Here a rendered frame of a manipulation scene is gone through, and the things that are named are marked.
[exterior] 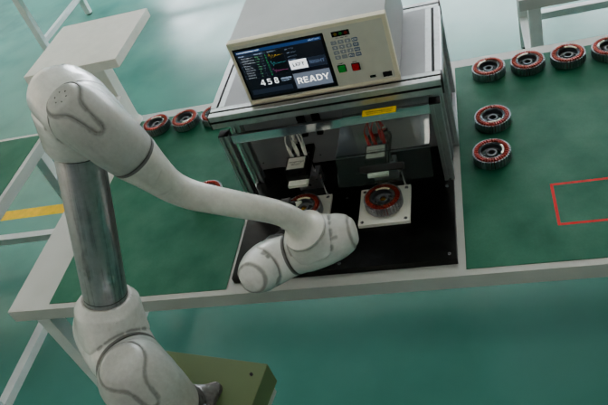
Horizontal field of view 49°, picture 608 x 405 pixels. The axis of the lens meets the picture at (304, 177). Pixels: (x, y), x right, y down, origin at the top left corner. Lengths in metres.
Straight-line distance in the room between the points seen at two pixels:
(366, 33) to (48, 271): 1.32
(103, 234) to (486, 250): 0.97
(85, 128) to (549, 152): 1.36
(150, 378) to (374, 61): 0.96
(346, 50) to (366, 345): 1.26
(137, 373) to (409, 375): 1.28
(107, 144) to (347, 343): 1.65
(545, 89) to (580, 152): 0.33
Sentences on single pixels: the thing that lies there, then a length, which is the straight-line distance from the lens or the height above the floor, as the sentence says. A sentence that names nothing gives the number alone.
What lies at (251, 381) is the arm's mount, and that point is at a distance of 1.64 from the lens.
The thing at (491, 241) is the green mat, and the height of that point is 0.75.
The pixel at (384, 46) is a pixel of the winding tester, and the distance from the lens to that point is 1.77.
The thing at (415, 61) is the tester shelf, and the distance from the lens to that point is 1.89.
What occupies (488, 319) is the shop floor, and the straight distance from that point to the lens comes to 2.61.
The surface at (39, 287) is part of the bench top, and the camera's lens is 2.36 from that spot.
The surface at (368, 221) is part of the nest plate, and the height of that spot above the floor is 0.78.
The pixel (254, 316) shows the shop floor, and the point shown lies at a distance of 2.87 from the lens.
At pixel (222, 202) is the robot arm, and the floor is 1.28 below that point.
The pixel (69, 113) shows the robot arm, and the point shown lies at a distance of 1.19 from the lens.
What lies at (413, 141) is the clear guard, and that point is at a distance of 1.68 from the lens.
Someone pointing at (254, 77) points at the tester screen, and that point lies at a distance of 1.87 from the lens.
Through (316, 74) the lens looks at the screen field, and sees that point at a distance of 1.84.
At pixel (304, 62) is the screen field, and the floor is 1.22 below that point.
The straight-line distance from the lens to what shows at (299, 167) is 1.95.
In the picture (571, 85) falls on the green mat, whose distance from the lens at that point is 2.32.
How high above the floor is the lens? 2.11
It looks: 38 degrees down
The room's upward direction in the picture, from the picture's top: 21 degrees counter-clockwise
